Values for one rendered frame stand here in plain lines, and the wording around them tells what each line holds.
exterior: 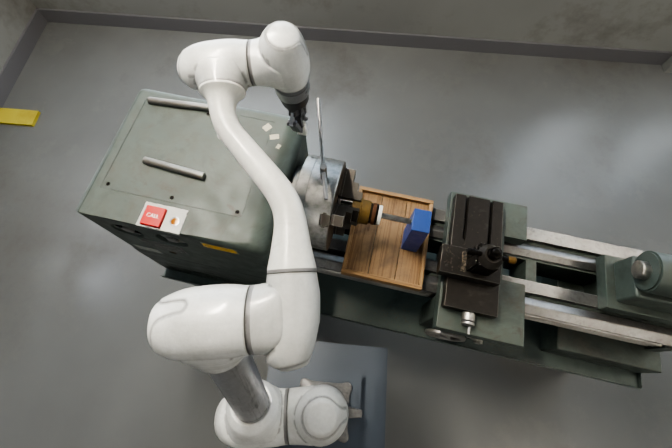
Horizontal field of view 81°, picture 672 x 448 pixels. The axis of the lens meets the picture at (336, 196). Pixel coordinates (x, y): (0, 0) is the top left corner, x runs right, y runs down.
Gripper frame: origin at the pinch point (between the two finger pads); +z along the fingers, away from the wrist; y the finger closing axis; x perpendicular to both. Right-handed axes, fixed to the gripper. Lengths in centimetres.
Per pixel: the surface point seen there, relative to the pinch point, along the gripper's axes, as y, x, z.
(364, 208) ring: -15.8, -23.8, 18.4
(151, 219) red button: -37, 36, 1
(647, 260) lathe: -13, -117, 21
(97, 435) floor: -134, 87, 118
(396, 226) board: -13, -37, 42
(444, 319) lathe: -44, -58, 35
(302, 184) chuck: -15.6, -3.5, 6.8
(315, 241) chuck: -30.4, -10.5, 16.8
